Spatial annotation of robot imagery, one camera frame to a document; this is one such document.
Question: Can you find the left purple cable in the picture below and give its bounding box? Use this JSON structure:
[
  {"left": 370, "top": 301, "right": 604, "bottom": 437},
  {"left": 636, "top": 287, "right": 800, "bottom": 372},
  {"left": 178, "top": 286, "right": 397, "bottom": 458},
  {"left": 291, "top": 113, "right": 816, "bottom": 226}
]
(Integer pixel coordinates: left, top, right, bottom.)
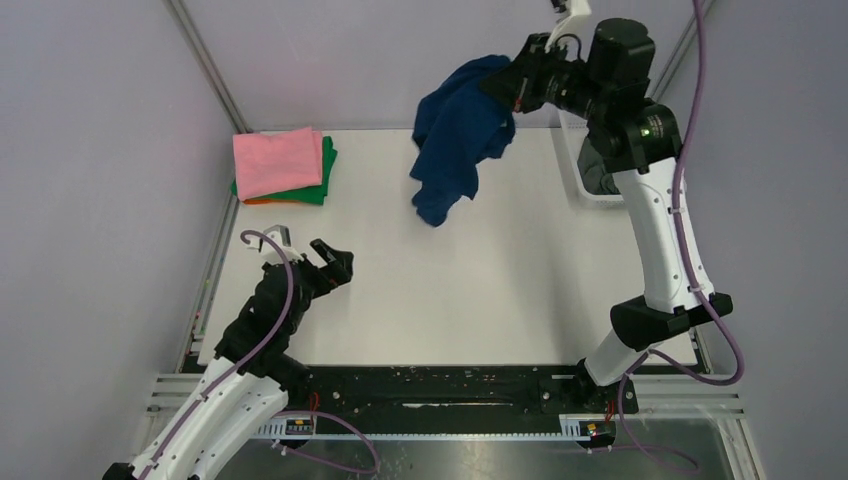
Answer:
[{"left": 132, "top": 229, "right": 382, "bottom": 480}]

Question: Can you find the blue printed t-shirt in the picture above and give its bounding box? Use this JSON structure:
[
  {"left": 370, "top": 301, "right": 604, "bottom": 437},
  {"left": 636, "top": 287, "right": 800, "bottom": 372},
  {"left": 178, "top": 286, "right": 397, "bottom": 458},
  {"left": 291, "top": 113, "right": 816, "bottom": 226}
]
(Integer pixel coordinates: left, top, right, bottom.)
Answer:
[{"left": 410, "top": 55, "right": 516, "bottom": 227}]

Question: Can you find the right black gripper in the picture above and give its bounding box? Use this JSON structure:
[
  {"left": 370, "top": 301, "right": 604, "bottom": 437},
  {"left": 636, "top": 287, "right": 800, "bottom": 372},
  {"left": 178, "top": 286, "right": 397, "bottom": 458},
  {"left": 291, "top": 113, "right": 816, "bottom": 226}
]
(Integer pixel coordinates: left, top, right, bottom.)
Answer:
[{"left": 480, "top": 31, "right": 610, "bottom": 121}]

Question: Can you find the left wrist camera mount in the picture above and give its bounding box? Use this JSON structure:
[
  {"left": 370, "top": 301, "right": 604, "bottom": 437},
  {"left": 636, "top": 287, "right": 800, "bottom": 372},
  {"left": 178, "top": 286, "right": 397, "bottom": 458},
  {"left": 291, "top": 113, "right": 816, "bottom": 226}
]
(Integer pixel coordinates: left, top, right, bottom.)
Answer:
[{"left": 258, "top": 225, "right": 299, "bottom": 264}]

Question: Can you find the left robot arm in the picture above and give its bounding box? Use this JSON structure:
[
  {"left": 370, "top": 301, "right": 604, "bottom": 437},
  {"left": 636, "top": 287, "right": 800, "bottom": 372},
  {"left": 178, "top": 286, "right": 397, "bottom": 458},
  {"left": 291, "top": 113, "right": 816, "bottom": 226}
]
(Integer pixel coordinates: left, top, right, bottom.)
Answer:
[{"left": 104, "top": 230, "right": 354, "bottom": 479}]

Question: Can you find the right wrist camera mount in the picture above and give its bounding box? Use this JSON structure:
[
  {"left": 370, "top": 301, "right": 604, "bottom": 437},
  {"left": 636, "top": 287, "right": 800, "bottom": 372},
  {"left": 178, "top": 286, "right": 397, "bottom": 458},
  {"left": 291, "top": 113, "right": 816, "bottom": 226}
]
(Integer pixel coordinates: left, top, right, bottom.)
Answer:
[{"left": 549, "top": 0, "right": 592, "bottom": 42}]

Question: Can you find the pink folded t-shirt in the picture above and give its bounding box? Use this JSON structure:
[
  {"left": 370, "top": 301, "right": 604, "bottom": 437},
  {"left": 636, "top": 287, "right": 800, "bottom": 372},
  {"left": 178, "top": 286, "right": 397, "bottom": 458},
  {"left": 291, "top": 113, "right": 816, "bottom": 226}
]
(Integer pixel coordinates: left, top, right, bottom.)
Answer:
[{"left": 232, "top": 127, "right": 324, "bottom": 200}]

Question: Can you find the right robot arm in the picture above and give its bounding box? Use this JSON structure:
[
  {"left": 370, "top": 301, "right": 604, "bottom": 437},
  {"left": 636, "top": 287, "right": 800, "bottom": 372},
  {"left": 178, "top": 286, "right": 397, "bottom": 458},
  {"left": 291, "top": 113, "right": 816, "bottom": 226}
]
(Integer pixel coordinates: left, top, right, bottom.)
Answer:
[{"left": 481, "top": 18, "right": 733, "bottom": 413}]

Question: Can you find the green folded t-shirt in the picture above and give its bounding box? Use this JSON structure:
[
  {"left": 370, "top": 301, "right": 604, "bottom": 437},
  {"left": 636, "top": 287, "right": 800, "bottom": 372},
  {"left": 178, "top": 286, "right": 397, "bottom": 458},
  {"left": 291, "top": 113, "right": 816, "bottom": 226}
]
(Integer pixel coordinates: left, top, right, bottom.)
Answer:
[{"left": 230, "top": 135, "right": 338, "bottom": 206}]

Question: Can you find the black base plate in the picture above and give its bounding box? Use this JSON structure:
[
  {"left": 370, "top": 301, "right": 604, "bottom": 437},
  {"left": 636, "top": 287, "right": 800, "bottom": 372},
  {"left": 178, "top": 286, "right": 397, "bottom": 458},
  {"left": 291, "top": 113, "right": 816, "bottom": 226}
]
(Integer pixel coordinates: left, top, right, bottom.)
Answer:
[{"left": 286, "top": 365, "right": 639, "bottom": 436}]

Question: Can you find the grey crumpled t-shirt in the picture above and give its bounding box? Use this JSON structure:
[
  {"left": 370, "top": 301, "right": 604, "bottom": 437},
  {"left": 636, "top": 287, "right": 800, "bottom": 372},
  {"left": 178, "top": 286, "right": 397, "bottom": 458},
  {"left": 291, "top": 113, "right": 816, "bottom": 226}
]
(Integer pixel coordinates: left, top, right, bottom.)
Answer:
[{"left": 577, "top": 158, "right": 620, "bottom": 195}]

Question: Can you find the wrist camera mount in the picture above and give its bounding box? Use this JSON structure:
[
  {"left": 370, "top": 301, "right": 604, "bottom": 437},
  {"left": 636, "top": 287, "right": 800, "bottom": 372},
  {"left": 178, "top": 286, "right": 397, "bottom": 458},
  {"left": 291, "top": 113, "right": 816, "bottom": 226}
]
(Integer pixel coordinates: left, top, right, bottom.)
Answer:
[
  {"left": 549, "top": 0, "right": 592, "bottom": 42},
  {"left": 258, "top": 225, "right": 299, "bottom": 264}
]

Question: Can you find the orange folded t-shirt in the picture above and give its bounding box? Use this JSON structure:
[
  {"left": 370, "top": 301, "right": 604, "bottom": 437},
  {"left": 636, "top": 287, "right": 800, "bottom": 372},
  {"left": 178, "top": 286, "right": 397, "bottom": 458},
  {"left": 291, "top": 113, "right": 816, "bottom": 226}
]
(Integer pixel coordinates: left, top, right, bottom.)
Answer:
[{"left": 243, "top": 197, "right": 293, "bottom": 205}]

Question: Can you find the white plastic basket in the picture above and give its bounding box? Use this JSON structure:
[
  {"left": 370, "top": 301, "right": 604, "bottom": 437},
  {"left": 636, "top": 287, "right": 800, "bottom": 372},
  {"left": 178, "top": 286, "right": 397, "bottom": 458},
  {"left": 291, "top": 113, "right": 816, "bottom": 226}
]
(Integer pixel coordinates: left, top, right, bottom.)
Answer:
[{"left": 558, "top": 111, "right": 624, "bottom": 209}]

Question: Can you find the white slotted cable duct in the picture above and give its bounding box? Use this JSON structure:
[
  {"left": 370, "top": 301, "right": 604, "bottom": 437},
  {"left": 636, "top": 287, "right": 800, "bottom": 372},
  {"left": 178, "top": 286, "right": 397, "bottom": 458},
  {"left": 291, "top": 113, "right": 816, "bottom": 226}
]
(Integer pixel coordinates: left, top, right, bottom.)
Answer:
[{"left": 248, "top": 415, "right": 594, "bottom": 443}]

